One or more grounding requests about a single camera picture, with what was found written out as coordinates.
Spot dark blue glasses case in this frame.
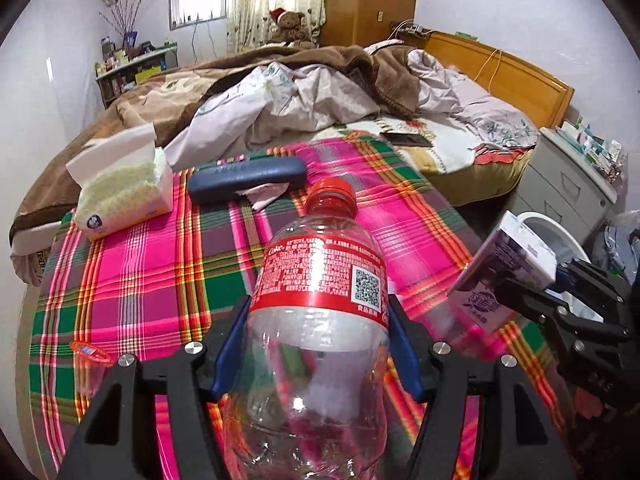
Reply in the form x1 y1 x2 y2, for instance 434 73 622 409
187 156 308 206

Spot green white tissue pack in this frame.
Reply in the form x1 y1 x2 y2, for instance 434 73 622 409
65 122 175 241

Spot wooden headboard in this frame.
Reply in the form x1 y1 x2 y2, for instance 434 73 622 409
402 30 576 131

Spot white round trash bin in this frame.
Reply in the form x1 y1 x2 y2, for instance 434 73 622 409
515 210 608 323

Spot heart print curtain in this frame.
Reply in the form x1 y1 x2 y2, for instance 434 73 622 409
226 0 326 53

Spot brown teddy bear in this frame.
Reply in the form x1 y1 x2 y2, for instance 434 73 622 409
267 7 313 50

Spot clear orange-rim plastic cup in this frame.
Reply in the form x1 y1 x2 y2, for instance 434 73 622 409
70 340 113 396

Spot olive bed sheet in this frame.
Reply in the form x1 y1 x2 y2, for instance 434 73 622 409
420 150 537 207

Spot cluttered wall shelf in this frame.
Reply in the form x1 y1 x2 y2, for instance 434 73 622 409
94 35 180 108

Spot pink plaid cloth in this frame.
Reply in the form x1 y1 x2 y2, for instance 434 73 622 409
27 132 566 480

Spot brown fleece blanket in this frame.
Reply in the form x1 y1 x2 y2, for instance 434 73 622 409
10 44 426 271

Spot grey plastic bag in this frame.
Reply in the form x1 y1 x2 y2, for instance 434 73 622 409
602 210 640 281

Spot dried flower branches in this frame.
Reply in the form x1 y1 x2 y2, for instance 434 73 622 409
99 0 147 46

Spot purple milk carton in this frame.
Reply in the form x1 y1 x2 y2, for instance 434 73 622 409
446 210 558 333

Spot small window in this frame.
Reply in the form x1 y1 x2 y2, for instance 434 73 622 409
167 0 228 31

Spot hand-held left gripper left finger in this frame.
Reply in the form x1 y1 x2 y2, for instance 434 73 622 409
57 295 251 480

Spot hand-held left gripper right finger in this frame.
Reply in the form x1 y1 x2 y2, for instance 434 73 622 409
387 294 576 480

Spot grey nightstand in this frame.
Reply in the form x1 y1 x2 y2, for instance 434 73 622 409
505 127 623 251

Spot black smartphone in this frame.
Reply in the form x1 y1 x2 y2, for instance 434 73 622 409
380 131 433 149

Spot yellow cable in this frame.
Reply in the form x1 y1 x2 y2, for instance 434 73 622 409
472 47 503 86

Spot wooden wardrobe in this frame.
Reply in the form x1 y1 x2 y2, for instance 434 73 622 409
320 0 420 48

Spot rose print towel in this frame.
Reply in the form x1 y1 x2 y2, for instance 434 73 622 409
340 116 538 176

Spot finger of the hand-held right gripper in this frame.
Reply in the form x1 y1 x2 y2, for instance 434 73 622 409
492 280 633 343
555 257 631 306

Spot white charger with cables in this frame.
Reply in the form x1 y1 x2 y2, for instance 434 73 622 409
387 20 431 38

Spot white floral duvet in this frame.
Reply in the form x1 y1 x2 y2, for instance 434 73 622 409
162 47 541 173

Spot row of small boxes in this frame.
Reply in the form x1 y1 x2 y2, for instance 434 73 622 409
560 115 626 181

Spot white paper scrap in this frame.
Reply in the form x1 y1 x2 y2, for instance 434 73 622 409
235 182 291 211

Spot clear red-cap plastic bottle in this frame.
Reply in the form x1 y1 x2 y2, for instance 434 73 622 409
222 177 393 480

